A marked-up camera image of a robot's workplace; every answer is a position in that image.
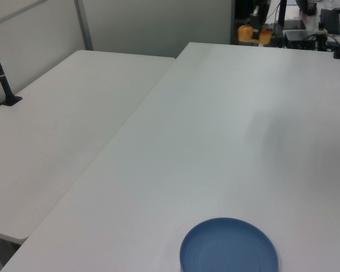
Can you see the black Franka gripper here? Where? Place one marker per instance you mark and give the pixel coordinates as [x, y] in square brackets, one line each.
[260, 7]

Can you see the thin black upright stand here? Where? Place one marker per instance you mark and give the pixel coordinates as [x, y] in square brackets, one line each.
[282, 14]

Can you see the black electronics box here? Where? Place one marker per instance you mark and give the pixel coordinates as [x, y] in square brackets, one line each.
[299, 39]

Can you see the small black capped bottle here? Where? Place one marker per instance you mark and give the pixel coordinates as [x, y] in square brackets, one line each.
[322, 37]

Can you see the black bag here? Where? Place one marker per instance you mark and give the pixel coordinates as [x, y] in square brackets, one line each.
[331, 20]

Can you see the white adjoining folding table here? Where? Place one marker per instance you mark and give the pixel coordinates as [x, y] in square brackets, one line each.
[59, 127]

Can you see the blue round plate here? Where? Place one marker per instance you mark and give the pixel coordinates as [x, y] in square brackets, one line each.
[229, 246]

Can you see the grey metal partition post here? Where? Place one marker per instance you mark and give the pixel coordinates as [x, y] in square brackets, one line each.
[84, 25]

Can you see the black camera pole with base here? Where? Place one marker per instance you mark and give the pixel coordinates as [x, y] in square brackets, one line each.
[3, 82]

